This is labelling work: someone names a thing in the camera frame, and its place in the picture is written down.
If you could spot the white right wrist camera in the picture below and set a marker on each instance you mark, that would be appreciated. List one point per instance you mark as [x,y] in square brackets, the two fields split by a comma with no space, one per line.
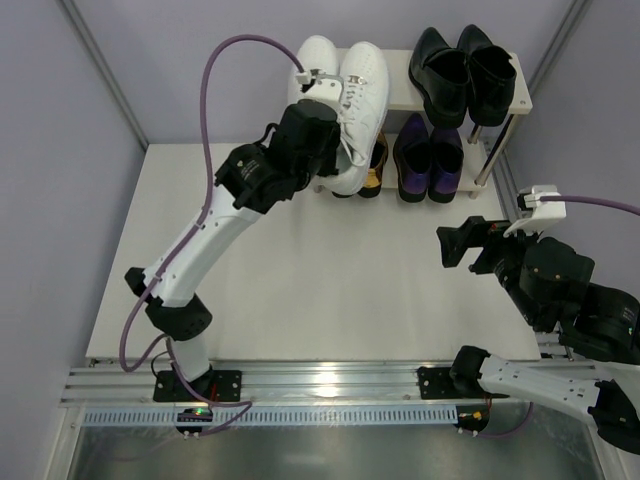
[541,208]

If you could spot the white sneaker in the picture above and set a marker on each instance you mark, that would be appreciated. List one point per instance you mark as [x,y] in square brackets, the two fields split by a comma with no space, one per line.
[316,53]
[363,108]

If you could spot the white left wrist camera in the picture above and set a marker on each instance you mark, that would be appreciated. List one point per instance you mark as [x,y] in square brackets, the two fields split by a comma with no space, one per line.
[319,87]

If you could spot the left corner aluminium post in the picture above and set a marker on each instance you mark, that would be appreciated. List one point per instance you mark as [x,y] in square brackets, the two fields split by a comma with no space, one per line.
[86,39]

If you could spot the gold loafer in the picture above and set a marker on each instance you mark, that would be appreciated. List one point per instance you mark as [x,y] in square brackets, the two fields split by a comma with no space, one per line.
[373,183]

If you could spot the black patent loafer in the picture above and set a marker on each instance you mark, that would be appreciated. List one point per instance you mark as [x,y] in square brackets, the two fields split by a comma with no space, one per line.
[440,75]
[492,77]

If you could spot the white two-tier shoe shelf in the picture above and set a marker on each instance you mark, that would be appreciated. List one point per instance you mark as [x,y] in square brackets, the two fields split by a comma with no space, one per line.
[482,146]

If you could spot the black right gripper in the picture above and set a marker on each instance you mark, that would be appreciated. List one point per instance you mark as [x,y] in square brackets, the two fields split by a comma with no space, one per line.
[482,248]

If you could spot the purple loafer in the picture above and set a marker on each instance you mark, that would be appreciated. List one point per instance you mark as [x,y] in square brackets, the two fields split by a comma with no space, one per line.
[447,163]
[412,156]

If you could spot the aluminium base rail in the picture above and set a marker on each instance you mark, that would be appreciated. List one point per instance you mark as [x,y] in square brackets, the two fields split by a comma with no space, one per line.
[263,382]

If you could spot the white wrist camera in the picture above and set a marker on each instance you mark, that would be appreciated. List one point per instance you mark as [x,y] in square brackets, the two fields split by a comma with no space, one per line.
[541,208]
[319,87]

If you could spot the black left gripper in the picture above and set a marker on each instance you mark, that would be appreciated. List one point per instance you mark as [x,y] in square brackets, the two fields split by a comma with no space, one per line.
[326,156]

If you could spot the corner aluminium post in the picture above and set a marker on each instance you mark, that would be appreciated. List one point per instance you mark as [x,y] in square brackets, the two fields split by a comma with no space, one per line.
[86,39]
[558,43]

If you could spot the grey slotted cable duct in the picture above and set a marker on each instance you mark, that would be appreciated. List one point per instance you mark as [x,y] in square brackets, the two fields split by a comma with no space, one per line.
[268,416]

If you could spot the right corner aluminium post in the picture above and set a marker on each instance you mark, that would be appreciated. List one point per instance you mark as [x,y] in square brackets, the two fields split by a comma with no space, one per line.
[558,43]

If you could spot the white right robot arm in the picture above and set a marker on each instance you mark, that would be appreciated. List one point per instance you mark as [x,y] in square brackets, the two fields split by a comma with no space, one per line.
[550,285]

